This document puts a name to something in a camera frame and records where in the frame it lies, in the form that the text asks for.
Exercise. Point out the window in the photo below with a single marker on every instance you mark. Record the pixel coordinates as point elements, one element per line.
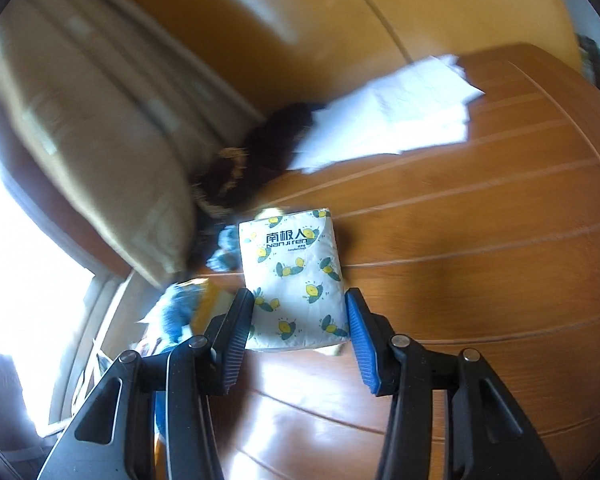
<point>25,270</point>

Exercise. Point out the small rolled blue cloth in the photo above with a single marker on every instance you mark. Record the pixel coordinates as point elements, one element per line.
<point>225,250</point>

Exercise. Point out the beige curtain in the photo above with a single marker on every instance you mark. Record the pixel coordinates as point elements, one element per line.
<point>80,135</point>

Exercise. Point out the lemon print tissue pack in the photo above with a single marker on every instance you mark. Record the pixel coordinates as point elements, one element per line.
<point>295,280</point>

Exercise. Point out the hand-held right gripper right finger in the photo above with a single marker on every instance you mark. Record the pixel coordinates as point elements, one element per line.
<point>360,340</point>

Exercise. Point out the stack of white papers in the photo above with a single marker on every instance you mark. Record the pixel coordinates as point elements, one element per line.
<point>390,110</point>

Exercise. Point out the blue towel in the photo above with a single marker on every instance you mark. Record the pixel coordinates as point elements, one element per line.
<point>175,316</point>

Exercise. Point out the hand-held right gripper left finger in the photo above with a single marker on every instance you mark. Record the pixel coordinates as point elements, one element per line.
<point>235,330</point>

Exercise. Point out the yellow cardboard box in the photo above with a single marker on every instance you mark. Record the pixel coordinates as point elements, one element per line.
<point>211,305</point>

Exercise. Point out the yellow wooden cabinet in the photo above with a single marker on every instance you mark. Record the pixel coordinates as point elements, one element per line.
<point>380,20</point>

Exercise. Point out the dark fringed cloth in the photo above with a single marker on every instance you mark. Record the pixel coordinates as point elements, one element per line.
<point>275,135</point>

